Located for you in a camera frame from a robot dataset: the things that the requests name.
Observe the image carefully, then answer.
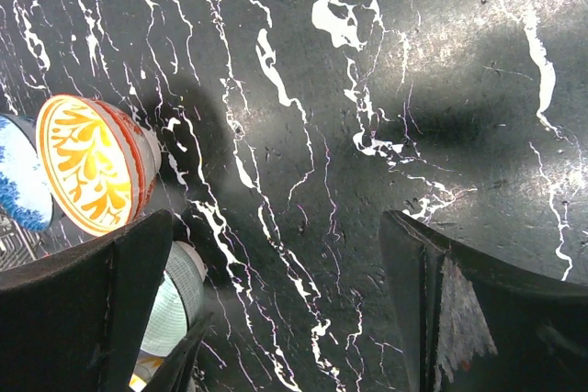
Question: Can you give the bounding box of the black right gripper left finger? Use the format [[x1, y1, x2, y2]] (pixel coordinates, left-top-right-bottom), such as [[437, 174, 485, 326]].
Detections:
[[0, 208, 213, 392]]

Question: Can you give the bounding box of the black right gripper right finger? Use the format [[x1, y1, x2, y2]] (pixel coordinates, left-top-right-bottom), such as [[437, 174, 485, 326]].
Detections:
[[379, 210, 587, 391]]

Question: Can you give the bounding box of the pale green ceramic bowl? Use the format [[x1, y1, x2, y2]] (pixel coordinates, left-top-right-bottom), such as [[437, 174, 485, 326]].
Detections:
[[141, 241, 208, 357]]

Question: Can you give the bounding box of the orange leaf patterned bowl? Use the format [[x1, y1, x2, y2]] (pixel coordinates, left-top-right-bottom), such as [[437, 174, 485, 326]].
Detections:
[[36, 94, 162, 237]]

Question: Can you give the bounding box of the yellow star patterned bowl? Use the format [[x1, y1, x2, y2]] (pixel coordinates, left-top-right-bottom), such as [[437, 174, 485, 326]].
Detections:
[[129, 354, 164, 392]]

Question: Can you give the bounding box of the blue patterned bowl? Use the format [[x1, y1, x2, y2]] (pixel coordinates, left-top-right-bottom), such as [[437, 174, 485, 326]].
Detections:
[[1, 114, 55, 231]]

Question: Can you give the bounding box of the grey wire dish rack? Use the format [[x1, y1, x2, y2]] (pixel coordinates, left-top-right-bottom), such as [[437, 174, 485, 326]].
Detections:
[[1, 211, 44, 272]]

